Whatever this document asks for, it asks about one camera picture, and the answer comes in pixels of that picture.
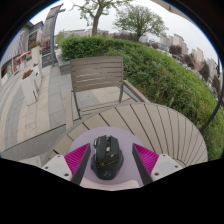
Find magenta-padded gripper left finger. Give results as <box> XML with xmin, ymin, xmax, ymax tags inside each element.
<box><xmin>40</xmin><ymin>142</ymin><xmax>92</xmax><ymax>186</ymax></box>

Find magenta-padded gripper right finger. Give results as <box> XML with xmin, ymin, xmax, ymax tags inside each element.
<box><xmin>131</xmin><ymin>143</ymin><xmax>184</xmax><ymax>186</ymax></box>

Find black computer mouse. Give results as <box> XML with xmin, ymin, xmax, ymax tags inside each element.
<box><xmin>90</xmin><ymin>134</ymin><xmax>125</xmax><ymax>181</ymax></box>

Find lilac mouse pad with wrist rest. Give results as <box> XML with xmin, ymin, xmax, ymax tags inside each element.
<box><xmin>68</xmin><ymin>125</ymin><xmax>145</xmax><ymax>192</ymax></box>

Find dark curved umbrella pole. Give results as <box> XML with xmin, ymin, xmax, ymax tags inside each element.
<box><xmin>199</xmin><ymin>58</ymin><xmax>224</xmax><ymax>134</ymax></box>

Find white planter box with flowers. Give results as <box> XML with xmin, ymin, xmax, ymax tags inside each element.
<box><xmin>20</xmin><ymin>69</ymin><xmax>43</xmax><ymax>106</ymax></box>

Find brown slatted outdoor chair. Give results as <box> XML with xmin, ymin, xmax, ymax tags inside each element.
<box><xmin>64</xmin><ymin>55</ymin><xmax>151</xmax><ymax>131</ymax></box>

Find distant apartment buildings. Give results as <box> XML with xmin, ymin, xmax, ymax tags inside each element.
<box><xmin>159</xmin><ymin>33</ymin><xmax>221</xmax><ymax>79</ymax></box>

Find tall grey sign pillar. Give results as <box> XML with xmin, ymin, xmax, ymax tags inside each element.
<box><xmin>40</xmin><ymin>3</ymin><xmax>66</xmax><ymax>68</ymax></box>

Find round-crowned green tree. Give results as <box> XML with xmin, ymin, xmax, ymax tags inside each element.
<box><xmin>113</xmin><ymin>3</ymin><xmax>169</xmax><ymax>43</ymax></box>

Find thin-trunked leaning tree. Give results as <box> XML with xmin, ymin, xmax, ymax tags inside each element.
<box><xmin>71</xmin><ymin>0</ymin><xmax>133</xmax><ymax>37</ymax></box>

